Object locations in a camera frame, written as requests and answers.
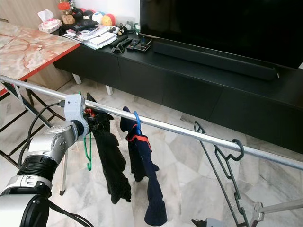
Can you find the silver clothes rack rail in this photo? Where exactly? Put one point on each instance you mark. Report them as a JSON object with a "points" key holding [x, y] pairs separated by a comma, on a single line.
{"points": [[189, 125]]}

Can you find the orange toy ball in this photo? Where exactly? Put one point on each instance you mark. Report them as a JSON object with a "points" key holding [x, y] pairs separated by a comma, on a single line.
{"points": [[107, 21]]}

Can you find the marble table with red edge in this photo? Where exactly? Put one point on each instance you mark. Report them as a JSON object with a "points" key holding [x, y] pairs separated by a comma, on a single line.
{"points": [[28, 49]]}

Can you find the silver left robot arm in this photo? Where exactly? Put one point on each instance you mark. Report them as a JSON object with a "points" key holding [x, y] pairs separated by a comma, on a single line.
{"points": [[49, 142]]}

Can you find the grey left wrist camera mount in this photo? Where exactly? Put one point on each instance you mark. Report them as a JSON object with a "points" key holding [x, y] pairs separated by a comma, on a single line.
{"points": [[74, 109]]}

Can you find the tissue box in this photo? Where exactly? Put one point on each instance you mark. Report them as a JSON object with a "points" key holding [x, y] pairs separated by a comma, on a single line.
{"points": [[49, 26]]}

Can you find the small red ornament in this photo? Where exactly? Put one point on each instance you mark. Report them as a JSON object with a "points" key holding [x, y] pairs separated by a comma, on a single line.
{"points": [[64, 6]]}

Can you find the black television console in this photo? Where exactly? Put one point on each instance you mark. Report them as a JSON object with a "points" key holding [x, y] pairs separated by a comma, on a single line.
{"points": [[194, 101]]}

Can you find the black soundbar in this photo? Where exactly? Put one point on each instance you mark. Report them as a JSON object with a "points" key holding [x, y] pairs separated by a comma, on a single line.
{"points": [[213, 57]]}

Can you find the navy shirt with red collar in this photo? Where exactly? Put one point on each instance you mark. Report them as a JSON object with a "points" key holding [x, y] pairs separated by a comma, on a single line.
{"points": [[149, 179]]}

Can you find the green plastic hanger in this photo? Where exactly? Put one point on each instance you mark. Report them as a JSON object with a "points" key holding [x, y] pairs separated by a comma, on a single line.
{"points": [[88, 158]]}

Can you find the pale blue toy ball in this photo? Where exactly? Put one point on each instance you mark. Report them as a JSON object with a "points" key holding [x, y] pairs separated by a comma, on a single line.
{"points": [[97, 17]]}

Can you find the black pouch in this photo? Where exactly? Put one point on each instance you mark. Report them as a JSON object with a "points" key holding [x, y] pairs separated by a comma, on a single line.
{"points": [[85, 24]]}

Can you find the black plush toy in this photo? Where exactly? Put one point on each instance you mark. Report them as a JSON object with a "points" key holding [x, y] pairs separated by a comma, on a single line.
{"points": [[80, 13]]}

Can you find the brown figurine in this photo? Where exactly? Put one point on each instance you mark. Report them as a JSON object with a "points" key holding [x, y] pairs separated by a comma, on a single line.
{"points": [[68, 19]]}

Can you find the blue plastic hanger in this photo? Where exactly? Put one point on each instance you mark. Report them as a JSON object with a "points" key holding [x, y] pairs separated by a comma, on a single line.
{"points": [[139, 122]]}

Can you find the plain black shirt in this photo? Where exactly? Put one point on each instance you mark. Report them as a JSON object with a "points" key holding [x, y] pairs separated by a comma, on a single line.
{"points": [[113, 165]]}

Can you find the black flat television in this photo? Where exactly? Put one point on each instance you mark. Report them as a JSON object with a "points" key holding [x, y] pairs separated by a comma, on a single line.
{"points": [[218, 28]]}

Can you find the black remote control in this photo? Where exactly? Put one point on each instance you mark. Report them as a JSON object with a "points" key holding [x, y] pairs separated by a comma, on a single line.
{"points": [[118, 45], [133, 44]]}

